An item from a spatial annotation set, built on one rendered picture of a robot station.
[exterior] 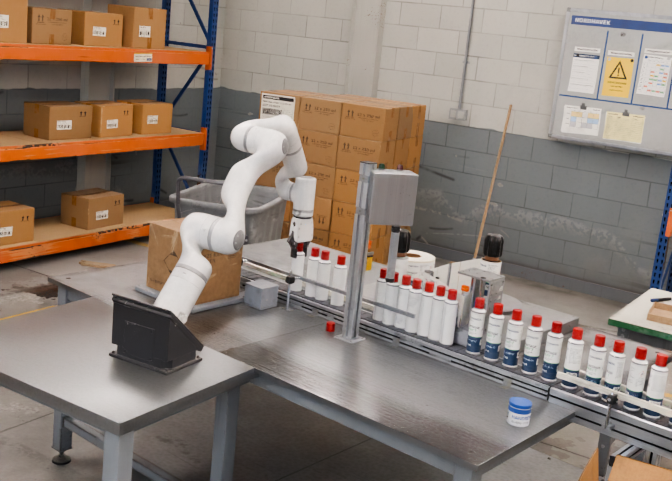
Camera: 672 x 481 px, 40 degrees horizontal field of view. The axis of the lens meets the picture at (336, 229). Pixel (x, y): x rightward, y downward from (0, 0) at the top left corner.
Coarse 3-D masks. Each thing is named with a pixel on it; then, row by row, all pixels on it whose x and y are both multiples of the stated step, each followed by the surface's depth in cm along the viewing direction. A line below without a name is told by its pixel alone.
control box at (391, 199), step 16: (384, 176) 328; (400, 176) 330; (416, 176) 331; (368, 192) 332; (384, 192) 329; (400, 192) 331; (416, 192) 333; (368, 208) 331; (384, 208) 331; (400, 208) 332; (384, 224) 332; (400, 224) 334
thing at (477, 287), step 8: (472, 280) 340; (480, 280) 337; (504, 280) 335; (472, 288) 341; (480, 288) 330; (488, 288) 329; (496, 288) 332; (472, 296) 336; (480, 296) 330; (488, 296) 329; (496, 296) 333; (472, 304) 337; (488, 304) 330; (488, 312) 331; (488, 320) 333; (456, 328) 336; (464, 328) 336; (456, 336) 337; (464, 336) 334; (464, 344) 335
